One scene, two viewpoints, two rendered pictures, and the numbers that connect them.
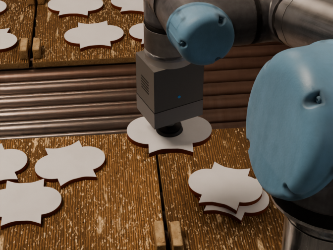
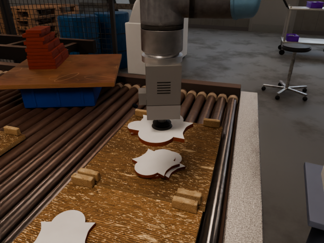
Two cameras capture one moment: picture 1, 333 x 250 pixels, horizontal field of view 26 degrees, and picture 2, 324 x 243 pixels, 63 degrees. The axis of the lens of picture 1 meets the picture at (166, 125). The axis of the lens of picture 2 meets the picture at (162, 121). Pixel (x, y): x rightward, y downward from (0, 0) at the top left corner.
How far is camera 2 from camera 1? 0.96 m
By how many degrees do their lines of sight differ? 56
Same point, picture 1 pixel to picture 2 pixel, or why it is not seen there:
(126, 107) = (24, 188)
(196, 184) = (147, 171)
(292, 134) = not seen: outside the picture
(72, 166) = (69, 235)
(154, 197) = (138, 197)
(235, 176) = (151, 155)
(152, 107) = (178, 100)
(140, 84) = (155, 92)
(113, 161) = (83, 209)
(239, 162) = (134, 153)
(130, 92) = (11, 180)
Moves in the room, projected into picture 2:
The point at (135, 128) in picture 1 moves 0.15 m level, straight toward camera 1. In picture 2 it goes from (149, 138) to (229, 153)
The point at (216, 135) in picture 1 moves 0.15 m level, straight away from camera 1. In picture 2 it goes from (103, 154) to (67, 141)
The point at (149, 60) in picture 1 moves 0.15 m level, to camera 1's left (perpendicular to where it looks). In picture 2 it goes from (167, 62) to (123, 91)
